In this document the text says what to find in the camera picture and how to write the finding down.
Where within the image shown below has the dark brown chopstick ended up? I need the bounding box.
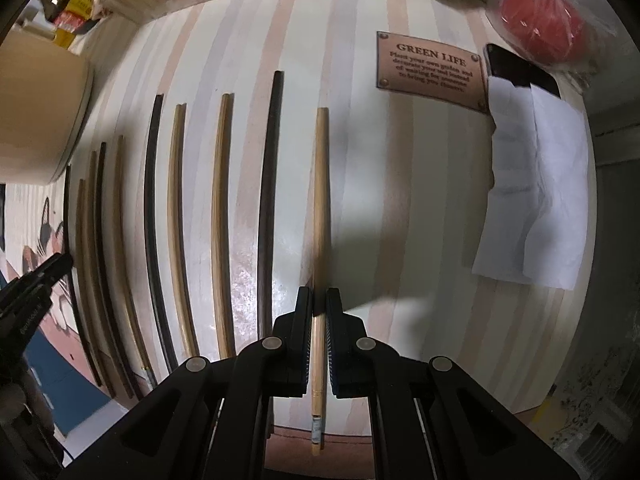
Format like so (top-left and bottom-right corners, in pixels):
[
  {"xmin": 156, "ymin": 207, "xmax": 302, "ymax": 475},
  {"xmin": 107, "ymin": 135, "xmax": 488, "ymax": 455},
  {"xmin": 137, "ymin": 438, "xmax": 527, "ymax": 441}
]
[{"xmin": 257, "ymin": 70, "xmax": 284, "ymax": 339}]

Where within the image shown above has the black chopstick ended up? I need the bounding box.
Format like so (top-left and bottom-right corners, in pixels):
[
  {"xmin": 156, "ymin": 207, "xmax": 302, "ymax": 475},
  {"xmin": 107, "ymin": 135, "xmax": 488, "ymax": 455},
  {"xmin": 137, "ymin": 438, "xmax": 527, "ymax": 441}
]
[
  {"xmin": 62, "ymin": 164, "xmax": 104, "ymax": 388},
  {"xmin": 143, "ymin": 94, "xmax": 178, "ymax": 373},
  {"xmin": 93, "ymin": 142, "xmax": 142, "ymax": 401}
]

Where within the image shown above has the cream ribbed utensil holder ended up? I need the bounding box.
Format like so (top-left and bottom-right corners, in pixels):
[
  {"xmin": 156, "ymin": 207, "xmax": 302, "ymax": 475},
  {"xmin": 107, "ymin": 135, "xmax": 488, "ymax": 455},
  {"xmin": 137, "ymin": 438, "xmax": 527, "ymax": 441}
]
[{"xmin": 0, "ymin": 30, "xmax": 93, "ymax": 185}]

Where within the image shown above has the striped cat table mat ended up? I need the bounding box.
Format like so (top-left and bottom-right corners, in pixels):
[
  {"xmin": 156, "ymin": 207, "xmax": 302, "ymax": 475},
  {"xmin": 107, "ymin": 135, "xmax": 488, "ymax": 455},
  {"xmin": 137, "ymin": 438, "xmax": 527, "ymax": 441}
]
[{"xmin": 0, "ymin": 0, "xmax": 599, "ymax": 466}]

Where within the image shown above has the white paper sheet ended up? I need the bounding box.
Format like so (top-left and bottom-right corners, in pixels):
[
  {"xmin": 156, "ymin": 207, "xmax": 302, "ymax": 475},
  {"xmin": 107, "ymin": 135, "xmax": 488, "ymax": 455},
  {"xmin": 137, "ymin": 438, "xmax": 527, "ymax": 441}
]
[{"xmin": 473, "ymin": 77, "xmax": 588, "ymax": 290}]

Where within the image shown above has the copper green life plaque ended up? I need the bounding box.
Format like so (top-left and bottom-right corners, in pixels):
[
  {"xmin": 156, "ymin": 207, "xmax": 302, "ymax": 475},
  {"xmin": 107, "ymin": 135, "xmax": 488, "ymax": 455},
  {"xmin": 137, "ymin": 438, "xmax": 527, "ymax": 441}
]
[{"xmin": 375, "ymin": 32, "xmax": 488, "ymax": 114}]

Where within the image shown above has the red item in plastic bag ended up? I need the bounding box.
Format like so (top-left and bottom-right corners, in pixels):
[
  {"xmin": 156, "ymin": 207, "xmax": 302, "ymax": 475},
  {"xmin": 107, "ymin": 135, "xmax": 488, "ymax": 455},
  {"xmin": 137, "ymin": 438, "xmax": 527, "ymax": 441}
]
[{"xmin": 487, "ymin": 0, "xmax": 620, "ymax": 72}]

